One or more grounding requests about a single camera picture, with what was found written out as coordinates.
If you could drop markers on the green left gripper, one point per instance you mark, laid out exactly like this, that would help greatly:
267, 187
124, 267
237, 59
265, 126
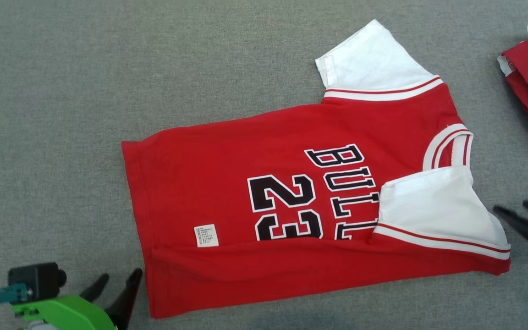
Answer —
67, 316

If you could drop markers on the red and white basketball jersey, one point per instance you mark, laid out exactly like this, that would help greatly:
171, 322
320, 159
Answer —
227, 197

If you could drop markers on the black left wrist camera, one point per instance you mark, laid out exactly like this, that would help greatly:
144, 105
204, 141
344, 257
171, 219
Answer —
37, 279

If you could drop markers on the teal left camera connector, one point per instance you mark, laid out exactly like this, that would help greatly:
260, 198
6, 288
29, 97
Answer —
5, 294

